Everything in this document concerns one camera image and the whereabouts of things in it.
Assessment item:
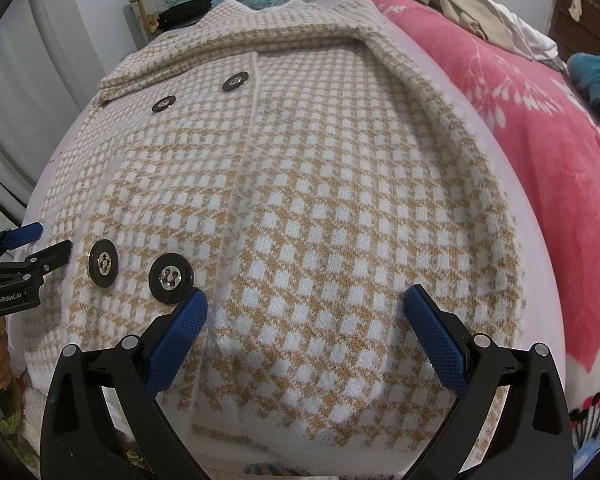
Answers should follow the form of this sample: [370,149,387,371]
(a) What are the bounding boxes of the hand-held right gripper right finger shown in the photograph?
[404,284,573,480]

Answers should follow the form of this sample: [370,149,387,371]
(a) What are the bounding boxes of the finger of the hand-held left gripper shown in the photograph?
[22,240,75,275]
[0,223,44,252]

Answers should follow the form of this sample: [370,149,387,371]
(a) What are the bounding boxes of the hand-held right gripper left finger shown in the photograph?
[39,289,209,480]

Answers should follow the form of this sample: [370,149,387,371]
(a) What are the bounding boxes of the beige white houndstooth coat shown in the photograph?
[17,0,531,476]

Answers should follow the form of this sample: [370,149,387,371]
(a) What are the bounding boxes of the beige clothes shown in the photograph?
[392,0,506,43]

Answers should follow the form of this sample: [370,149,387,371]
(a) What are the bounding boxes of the green fuzzy rug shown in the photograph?
[0,382,28,436]

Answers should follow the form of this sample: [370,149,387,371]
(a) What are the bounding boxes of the pink floral blanket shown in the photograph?
[369,0,600,466]

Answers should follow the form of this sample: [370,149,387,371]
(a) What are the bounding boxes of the black bag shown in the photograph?
[157,0,213,31]

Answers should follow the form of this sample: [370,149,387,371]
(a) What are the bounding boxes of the white cloth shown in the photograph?
[480,0,561,61]

